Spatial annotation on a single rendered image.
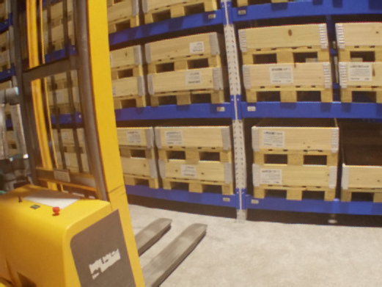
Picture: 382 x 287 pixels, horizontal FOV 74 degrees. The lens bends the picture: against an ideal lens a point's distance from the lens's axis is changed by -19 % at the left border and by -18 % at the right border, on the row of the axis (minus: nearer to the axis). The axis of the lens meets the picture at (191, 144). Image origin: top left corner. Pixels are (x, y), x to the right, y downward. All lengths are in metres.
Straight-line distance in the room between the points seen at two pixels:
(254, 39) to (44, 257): 2.33
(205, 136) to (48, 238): 1.98
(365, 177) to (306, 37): 1.33
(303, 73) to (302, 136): 0.55
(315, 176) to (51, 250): 2.21
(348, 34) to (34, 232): 2.61
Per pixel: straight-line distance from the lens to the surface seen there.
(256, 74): 2.71
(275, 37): 2.69
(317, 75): 2.62
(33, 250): 1.55
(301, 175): 2.76
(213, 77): 2.83
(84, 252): 1.42
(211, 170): 3.01
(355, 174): 2.76
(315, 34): 2.64
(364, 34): 2.66
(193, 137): 2.99
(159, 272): 2.28
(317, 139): 2.67
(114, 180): 1.58
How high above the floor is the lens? 1.43
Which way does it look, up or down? 12 degrees down
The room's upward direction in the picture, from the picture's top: 5 degrees counter-clockwise
